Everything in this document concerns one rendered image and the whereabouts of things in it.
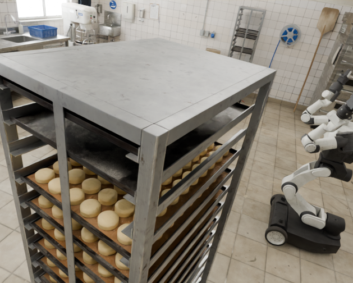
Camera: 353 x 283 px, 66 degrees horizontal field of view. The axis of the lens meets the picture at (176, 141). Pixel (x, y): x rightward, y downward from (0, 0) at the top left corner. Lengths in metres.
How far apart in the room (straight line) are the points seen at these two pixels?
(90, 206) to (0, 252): 2.02
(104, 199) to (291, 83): 6.03
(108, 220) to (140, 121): 0.32
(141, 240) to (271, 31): 6.02
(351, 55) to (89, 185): 5.07
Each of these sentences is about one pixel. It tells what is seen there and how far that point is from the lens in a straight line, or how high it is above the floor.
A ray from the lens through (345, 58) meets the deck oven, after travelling 5.47.
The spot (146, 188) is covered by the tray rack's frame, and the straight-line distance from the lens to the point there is 0.46.
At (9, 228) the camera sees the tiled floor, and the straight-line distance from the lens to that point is 2.86.
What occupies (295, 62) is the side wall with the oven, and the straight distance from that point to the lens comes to 6.45.
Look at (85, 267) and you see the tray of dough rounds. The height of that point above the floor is 1.31.
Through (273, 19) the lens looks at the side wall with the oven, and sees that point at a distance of 6.36.
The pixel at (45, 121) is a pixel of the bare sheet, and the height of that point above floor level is 1.67.
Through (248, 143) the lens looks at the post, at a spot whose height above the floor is 1.55.
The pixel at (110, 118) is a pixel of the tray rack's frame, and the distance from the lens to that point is 0.45.
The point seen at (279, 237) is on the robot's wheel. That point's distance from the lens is 2.88.
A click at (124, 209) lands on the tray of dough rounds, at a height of 1.51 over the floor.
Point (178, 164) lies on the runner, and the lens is 0.58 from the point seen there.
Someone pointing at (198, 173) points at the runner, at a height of 1.59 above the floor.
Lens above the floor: 2.01
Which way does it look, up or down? 30 degrees down
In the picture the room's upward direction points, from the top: 9 degrees clockwise
